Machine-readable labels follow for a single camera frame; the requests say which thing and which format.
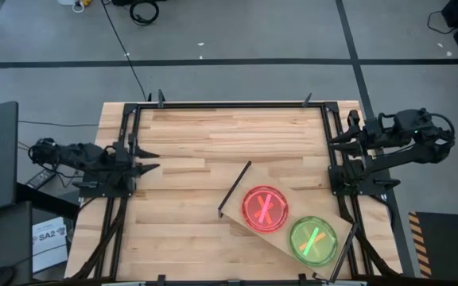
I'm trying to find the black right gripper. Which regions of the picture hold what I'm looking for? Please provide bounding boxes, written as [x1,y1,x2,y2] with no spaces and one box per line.
[329,110,383,168]

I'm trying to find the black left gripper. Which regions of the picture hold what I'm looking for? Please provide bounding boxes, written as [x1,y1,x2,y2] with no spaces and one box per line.
[107,133,161,192]

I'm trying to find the wooden shelf with black legs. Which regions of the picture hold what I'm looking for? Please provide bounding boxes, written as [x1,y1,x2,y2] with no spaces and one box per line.
[216,160,359,283]

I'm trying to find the black desk strut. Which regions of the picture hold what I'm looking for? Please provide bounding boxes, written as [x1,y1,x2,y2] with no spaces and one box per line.
[16,182,81,219]

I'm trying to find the black remote control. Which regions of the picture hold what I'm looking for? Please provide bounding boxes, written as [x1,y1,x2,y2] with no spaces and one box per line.
[25,169,58,190]

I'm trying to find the white paper label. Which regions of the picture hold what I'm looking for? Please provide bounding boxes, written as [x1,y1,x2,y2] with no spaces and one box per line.
[32,216,69,274]

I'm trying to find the black platform with striped edge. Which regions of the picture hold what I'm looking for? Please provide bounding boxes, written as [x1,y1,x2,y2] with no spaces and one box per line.
[407,211,458,279]

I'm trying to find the grey cabinet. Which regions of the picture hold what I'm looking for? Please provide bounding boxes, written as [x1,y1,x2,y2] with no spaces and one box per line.
[0,200,34,286]

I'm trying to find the white power adapter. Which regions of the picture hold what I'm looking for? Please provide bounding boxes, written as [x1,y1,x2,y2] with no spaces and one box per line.
[56,0,85,13]

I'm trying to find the thin black cable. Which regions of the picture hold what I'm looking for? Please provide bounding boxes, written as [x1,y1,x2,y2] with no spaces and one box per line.
[17,120,99,128]

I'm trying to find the black aluminium table frame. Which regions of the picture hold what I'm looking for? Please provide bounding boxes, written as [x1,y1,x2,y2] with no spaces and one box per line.
[72,101,401,280]

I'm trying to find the long black floor cable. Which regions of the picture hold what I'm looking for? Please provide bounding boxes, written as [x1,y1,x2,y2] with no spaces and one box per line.
[100,0,153,102]

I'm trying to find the coiled black cable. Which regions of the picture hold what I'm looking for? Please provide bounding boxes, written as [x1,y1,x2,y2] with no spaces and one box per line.
[129,1,161,26]

